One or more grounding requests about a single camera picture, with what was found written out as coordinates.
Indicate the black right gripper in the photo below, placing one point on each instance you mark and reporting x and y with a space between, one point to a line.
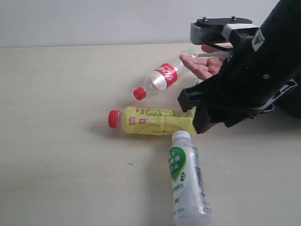
259 73

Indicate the clear cola bottle red label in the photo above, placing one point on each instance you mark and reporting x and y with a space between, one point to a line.
163 76

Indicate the yellow label bottle red cap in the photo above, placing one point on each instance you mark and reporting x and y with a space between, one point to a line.
134 120

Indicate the white green yogurt drink bottle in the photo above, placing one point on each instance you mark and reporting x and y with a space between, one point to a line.
190 206

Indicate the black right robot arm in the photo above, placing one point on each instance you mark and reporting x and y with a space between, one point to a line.
286 14

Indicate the white fruit label bottle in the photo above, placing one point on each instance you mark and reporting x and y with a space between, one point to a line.
198 81

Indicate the person's open bare hand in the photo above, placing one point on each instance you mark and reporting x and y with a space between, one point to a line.
203 68

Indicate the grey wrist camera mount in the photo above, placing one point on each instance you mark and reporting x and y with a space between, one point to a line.
217 30

